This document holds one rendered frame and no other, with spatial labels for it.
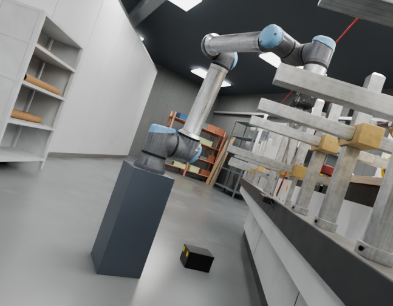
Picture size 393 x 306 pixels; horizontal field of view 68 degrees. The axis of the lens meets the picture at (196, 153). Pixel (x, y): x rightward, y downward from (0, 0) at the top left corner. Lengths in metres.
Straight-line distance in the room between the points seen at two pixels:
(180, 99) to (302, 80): 10.54
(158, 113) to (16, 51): 7.92
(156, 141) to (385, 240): 1.29
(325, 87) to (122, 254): 1.44
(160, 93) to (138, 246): 9.25
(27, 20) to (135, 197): 2.14
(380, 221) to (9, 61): 3.07
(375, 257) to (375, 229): 0.05
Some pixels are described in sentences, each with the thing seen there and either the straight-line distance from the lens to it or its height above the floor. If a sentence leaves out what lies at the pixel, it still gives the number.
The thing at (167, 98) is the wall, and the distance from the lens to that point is 10.82.
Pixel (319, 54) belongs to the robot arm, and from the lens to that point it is 1.27.
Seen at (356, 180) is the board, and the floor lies 0.88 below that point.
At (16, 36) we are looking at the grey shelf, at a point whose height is 1.24.
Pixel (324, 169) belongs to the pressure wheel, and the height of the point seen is 0.89.
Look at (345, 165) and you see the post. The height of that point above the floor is 0.87.
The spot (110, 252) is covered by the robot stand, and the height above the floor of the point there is 0.13.
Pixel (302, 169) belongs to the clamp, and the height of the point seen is 0.86.
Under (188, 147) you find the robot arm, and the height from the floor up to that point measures 0.80.
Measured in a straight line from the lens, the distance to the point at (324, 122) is 0.78.
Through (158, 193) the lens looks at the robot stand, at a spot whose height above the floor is 0.50.
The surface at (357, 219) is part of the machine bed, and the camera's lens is 1.18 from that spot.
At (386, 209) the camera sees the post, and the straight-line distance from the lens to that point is 0.59.
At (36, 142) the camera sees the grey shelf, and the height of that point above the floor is 0.27.
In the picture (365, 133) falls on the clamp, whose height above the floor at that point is 0.94.
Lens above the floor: 0.77
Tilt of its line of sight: 1 degrees up
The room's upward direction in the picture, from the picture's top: 19 degrees clockwise
